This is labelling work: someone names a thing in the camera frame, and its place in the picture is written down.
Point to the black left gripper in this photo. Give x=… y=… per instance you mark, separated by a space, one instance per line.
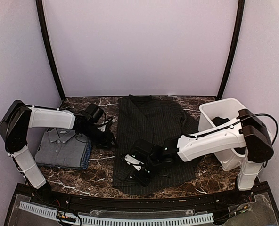
x=106 y=141

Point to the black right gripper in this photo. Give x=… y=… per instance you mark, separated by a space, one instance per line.
x=143 y=181

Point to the black pinstriped long sleeve shirt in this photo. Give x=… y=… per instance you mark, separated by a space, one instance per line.
x=155 y=120

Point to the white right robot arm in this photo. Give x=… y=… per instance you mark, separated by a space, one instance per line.
x=245 y=131

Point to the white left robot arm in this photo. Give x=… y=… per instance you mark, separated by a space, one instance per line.
x=20 y=117

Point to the folded grey button shirt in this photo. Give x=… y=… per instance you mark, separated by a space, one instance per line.
x=59 y=148

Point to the black shirt in bin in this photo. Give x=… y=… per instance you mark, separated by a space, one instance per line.
x=217 y=121

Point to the white plastic bin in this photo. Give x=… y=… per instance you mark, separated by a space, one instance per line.
x=216 y=113

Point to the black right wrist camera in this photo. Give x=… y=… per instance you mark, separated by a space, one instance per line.
x=139 y=153

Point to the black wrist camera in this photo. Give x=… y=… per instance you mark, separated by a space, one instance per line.
x=93 y=113
x=139 y=153

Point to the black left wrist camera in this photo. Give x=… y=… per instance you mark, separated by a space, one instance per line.
x=93 y=113

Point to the black front rail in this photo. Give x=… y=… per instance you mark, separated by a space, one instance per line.
x=207 y=202

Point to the left black frame post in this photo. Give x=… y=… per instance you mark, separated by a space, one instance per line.
x=48 y=49

